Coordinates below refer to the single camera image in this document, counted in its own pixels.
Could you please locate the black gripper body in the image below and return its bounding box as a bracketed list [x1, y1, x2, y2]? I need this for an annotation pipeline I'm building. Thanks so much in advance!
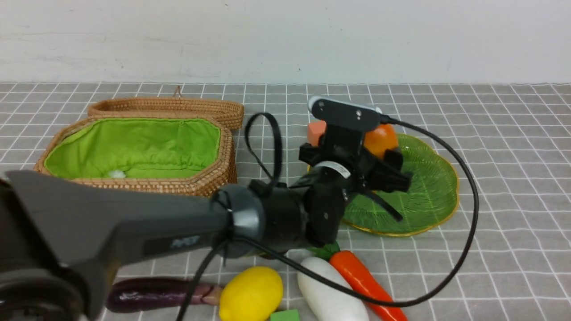
[298, 124, 413, 193]

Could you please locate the orange yellow toy mango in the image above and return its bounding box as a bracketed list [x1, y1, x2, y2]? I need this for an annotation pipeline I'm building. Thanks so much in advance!
[364, 123, 398, 159]

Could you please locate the orange toy carrot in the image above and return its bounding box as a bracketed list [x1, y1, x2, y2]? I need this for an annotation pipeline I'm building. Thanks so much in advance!
[309, 242, 408, 321]

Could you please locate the purple toy eggplant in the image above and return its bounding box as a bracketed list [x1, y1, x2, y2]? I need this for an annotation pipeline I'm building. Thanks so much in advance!
[105, 277, 223, 313]

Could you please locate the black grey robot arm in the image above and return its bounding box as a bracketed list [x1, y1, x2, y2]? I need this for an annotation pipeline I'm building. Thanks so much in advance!
[1, 139, 413, 321]

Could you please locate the green glass leaf plate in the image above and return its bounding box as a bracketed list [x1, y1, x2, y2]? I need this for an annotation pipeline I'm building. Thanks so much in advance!
[344, 133, 459, 237]

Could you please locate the orange foam cube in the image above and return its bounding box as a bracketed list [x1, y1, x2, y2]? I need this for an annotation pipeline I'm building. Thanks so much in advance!
[306, 120, 327, 147]

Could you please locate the white toy radish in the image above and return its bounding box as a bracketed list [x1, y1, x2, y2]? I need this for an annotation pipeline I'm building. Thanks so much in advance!
[297, 257, 369, 321]

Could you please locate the woven rattan basket lid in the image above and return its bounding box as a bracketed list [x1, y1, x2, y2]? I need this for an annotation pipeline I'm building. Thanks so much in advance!
[87, 94, 244, 130]

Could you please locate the green foam cube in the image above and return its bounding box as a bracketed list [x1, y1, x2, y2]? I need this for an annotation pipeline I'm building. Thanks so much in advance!
[269, 309, 300, 321]

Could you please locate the yellow toy lemon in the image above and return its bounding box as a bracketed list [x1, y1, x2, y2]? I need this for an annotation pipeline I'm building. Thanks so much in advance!
[219, 266, 284, 321]

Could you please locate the woven rattan basket green lining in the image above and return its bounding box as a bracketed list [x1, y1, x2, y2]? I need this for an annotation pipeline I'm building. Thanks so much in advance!
[34, 116, 237, 197]

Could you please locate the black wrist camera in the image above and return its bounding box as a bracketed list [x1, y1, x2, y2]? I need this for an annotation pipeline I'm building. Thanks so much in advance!
[308, 96, 381, 132]

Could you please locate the black camera cable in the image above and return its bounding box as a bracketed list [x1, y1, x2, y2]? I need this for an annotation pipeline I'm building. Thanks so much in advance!
[176, 111, 480, 321]

